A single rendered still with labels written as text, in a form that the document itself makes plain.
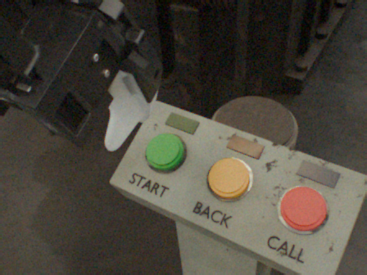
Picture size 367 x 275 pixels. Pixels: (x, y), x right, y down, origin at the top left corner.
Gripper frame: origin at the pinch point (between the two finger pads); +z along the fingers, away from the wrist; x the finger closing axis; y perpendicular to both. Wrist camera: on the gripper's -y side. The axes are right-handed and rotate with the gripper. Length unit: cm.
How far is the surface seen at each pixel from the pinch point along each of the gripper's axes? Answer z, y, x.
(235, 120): 23.1, -11.1, 0.8
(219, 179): 9.3, 1.2, 6.5
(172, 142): 9.2, -0.6, 0.2
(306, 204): 9.4, 0.4, 14.8
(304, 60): 91, -68, -9
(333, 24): 100, -90, -7
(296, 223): 9.4, 2.3, 14.6
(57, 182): 72, 3, -55
